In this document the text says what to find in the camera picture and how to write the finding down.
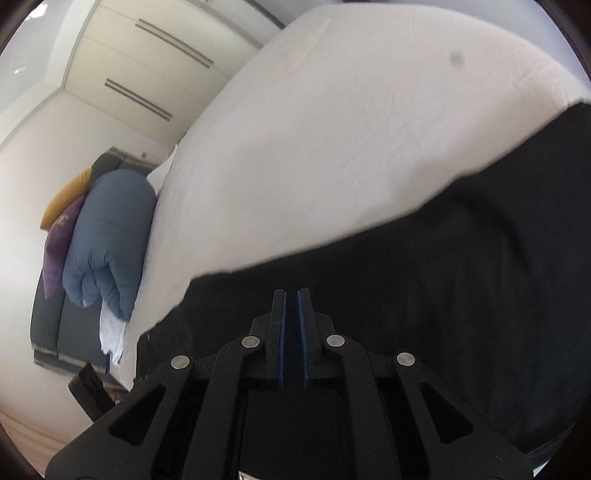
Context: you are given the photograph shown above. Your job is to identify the purple pillow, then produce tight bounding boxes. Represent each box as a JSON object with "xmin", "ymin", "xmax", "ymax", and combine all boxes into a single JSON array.
[{"xmin": 42, "ymin": 198, "xmax": 85, "ymax": 299}]

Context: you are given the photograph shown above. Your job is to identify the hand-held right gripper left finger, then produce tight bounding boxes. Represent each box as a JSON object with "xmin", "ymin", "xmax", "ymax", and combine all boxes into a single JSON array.
[{"xmin": 45, "ymin": 289, "xmax": 288, "ymax": 480}]

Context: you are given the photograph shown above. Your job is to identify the dark grey sofa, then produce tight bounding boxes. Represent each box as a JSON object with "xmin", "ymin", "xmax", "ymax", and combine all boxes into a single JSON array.
[{"xmin": 30, "ymin": 147, "xmax": 155, "ymax": 380}]

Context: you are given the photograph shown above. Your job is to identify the mustard yellow pillow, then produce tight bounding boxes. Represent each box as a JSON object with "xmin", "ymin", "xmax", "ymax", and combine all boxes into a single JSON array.
[{"xmin": 40, "ymin": 168, "xmax": 94, "ymax": 230}]

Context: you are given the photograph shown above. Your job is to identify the cream wardrobe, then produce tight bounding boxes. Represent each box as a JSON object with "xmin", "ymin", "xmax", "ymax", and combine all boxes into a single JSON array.
[{"xmin": 62, "ymin": 0, "xmax": 287, "ymax": 160}]

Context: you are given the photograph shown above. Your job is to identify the white bed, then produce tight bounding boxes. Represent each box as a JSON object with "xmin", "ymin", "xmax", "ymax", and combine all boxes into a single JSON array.
[{"xmin": 121, "ymin": 4, "xmax": 586, "ymax": 393}]

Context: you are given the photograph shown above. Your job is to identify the dark object on floor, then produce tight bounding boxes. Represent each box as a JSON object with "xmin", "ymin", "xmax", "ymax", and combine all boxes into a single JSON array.
[{"xmin": 68, "ymin": 363, "xmax": 117, "ymax": 422}]

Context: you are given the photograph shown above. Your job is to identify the white crumpled cloth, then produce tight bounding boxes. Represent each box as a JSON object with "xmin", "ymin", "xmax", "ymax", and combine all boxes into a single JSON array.
[{"xmin": 98, "ymin": 307, "xmax": 129, "ymax": 366}]

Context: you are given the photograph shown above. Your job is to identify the blue rolled duvet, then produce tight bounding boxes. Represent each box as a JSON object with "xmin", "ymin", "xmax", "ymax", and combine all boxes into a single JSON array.
[{"xmin": 62, "ymin": 169, "xmax": 158, "ymax": 321}]

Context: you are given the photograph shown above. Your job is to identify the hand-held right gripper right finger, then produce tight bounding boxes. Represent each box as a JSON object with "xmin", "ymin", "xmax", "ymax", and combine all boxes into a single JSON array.
[{"xmin": 297, "ymin": 289, "xmax": 535, "ymax": 480}]

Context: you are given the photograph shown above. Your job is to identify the black pants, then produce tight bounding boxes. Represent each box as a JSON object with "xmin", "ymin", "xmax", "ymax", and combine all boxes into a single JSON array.
[{"xmin": 134, "ymin": 102, "xmax": 591, "ymax": 472}]

